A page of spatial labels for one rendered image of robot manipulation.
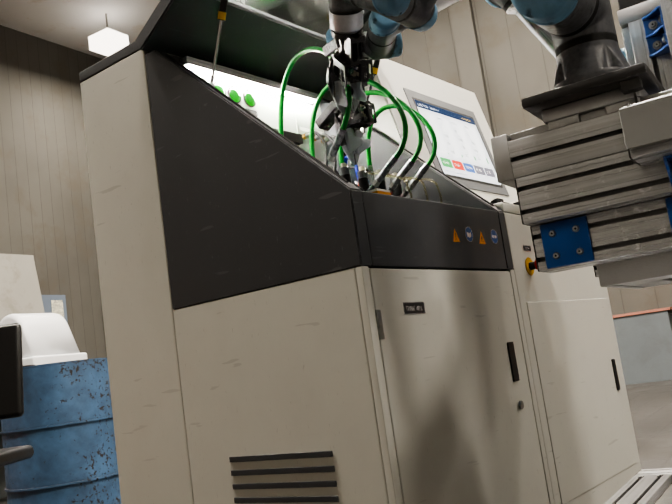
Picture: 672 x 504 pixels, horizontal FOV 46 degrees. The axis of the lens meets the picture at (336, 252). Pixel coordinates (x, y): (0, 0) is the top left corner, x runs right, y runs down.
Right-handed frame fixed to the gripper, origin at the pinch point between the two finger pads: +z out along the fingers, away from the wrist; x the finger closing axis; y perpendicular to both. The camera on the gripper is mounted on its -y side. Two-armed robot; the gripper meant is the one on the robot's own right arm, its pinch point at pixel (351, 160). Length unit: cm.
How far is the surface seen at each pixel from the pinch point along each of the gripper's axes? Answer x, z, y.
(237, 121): -35.0, -6.5, -5.5
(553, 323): 54, 48, 23
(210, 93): -35.0, -15.8, -12.9
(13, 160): 476, -323, -947
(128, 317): -35, 32, -52
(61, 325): 348, -39, -667
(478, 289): 12.7, 37.9, 23.1
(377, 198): -25.7, 18.0, 23.1
